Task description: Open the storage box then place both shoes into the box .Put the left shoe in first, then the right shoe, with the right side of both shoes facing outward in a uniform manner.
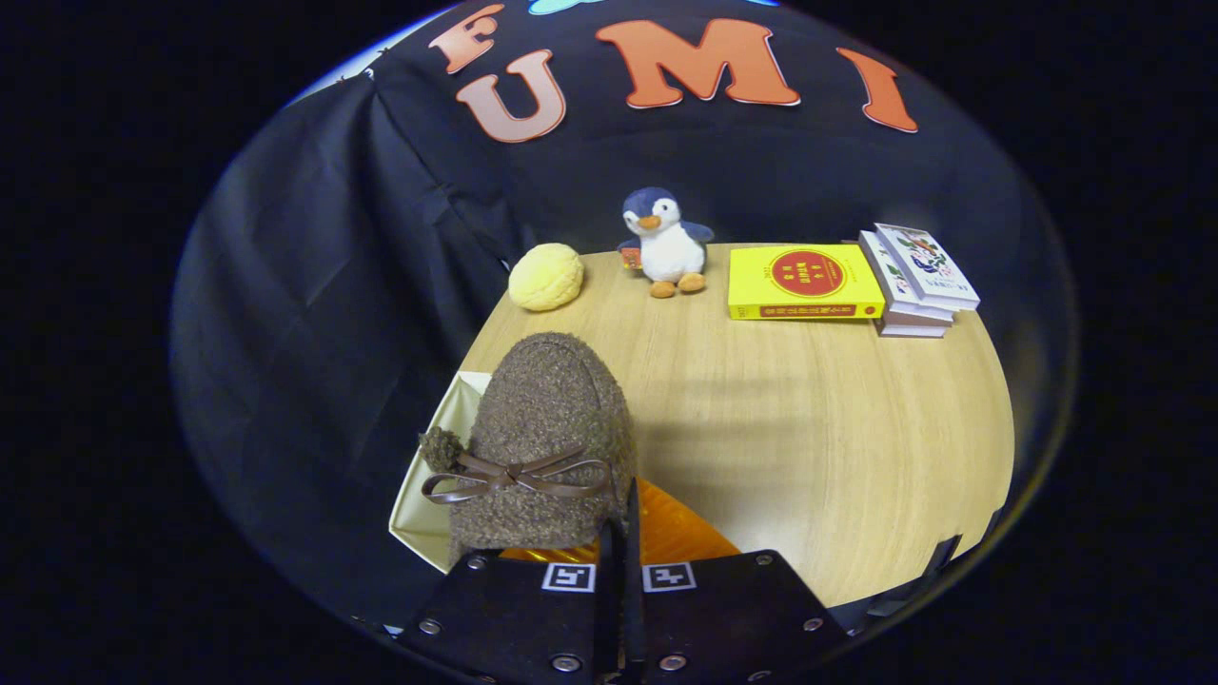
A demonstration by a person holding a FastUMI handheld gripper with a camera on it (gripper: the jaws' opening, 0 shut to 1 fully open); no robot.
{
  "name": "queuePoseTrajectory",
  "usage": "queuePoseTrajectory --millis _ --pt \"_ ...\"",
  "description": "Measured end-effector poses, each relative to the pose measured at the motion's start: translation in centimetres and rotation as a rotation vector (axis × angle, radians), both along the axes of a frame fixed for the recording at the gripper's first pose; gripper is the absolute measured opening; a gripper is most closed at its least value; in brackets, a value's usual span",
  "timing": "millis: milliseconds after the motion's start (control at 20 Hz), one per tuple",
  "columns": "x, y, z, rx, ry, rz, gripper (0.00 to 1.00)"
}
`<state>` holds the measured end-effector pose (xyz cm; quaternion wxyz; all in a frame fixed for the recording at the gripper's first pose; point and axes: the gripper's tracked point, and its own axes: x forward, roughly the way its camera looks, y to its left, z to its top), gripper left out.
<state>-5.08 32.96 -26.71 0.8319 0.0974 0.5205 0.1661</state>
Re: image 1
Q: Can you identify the blue white penguin plush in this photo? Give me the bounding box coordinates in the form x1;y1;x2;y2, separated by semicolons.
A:
617;186;715;299

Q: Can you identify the cream fabric storage box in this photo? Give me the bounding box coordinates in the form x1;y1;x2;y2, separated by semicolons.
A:
388;371;496;572

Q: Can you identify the black backdrop cloth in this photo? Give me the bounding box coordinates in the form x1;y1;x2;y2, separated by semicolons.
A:
171;0;1081;629

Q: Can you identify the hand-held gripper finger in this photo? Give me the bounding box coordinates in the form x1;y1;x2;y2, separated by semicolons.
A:
395;521;624;684
623;478;848;684

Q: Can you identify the brown fuzzy shoe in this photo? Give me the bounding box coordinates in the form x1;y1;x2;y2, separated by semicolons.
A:
419;332;637;562

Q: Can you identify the yellow book with red circle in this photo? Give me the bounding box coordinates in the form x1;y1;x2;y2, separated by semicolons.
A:
728;244;886;322

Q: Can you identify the yellow bread plush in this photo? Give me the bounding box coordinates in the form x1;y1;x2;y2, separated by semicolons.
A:
508;243;585;312

